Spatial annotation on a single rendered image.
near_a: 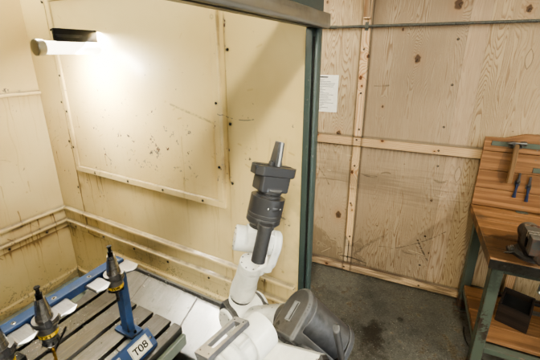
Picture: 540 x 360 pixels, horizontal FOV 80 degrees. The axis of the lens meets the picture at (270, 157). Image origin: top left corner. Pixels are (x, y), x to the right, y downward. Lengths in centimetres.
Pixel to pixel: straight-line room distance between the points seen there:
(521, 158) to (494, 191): 28
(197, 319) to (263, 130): 92
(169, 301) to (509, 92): 242
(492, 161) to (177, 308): 219
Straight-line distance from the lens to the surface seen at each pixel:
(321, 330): 78
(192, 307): 165
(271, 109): 106
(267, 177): 77
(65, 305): 121
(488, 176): 273
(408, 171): 277
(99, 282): 126
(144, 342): 141
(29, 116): 205
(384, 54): 263
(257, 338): 59
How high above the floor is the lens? 193
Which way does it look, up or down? 18 degrees down
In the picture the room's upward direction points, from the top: straight up
